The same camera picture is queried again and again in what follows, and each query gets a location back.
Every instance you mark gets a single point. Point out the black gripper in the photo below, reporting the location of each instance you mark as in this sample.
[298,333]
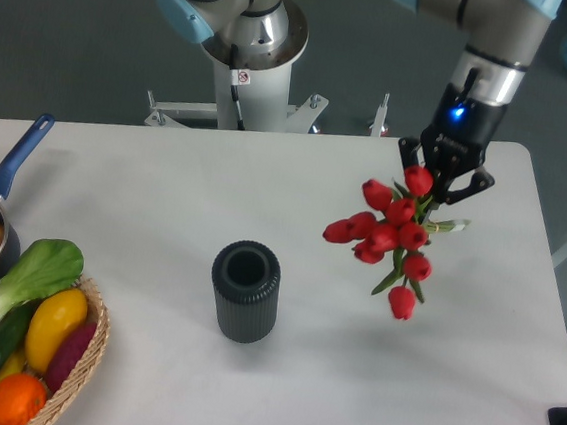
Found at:
[453,144]

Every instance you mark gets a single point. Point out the red tulip bouquet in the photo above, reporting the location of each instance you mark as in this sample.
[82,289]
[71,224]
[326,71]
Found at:
[395,224]

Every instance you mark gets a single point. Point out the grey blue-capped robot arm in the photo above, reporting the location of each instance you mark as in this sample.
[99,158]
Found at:
[504,36]

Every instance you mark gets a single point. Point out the dark grey ribbed vase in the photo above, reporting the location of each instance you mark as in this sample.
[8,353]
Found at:
[245,277]

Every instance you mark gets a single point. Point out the purple sweet potato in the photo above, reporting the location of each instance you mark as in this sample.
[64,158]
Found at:
[67,356]

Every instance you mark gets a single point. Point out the green bok choy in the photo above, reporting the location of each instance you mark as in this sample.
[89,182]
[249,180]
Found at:
[45,268]

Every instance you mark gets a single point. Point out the yellow mango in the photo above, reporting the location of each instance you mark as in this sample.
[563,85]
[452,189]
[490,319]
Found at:
[54,319]

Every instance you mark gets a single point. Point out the woven wicker basket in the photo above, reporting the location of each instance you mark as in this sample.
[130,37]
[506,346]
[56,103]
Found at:
[88,356]

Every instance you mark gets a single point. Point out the orange fruit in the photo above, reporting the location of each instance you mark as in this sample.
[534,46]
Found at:
[22,396]

